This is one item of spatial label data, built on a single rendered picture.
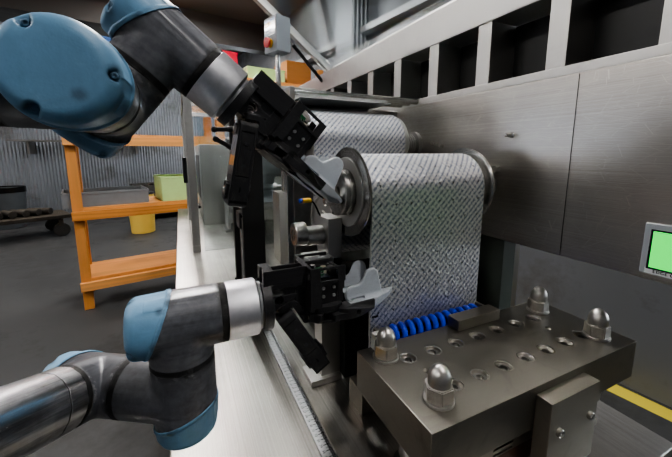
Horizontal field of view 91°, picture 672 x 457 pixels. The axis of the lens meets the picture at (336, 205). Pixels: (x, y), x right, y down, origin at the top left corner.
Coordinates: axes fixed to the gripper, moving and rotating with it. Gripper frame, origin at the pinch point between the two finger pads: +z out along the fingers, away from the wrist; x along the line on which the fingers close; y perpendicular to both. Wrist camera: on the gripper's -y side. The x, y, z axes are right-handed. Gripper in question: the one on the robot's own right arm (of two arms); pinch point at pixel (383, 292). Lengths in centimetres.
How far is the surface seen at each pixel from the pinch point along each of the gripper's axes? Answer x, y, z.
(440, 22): 23, 53, 30
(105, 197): 292, -15, -88
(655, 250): -21.9, 9.4, 28.9
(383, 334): -7.5, -2.1, -4.8
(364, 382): -6.3, -9.5, -7.0
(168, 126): 810, 81, -48
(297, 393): 6.9, -19.0, -12.6
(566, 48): -7, 39, 30
